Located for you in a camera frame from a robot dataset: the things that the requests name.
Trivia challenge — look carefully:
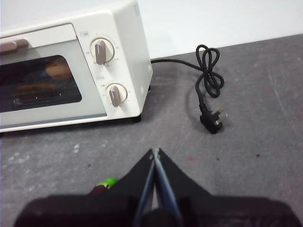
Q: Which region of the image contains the oven door with glass window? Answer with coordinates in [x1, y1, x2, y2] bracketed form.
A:
[0, 23, 107, 130]

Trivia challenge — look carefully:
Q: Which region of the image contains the purple eggplant with green stem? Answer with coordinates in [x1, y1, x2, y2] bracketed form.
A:
[91, 177, 118, 196]

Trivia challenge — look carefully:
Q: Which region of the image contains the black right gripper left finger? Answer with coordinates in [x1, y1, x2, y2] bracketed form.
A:
[13, 148, 156, 227]

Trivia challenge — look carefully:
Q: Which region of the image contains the white oven timer knob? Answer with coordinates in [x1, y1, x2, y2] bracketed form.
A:
[106, 82, 128, 107]

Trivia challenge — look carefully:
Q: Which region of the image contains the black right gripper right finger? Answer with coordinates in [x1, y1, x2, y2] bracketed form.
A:
[155, 148, 303, 227]

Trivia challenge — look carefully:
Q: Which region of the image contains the white oven temperature knob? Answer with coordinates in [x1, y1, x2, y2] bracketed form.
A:
[89, 37, 116, 66]

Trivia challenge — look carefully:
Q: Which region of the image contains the black oven power cable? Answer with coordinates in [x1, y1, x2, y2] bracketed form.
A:
[151, 44, 229, 135]

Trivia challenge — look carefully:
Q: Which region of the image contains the white toaster oven housing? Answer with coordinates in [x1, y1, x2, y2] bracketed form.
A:
[0, 0, 154, 133]

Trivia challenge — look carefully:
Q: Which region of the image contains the brown round potato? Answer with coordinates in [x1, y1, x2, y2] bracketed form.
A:
[45, 61, 71, 81]

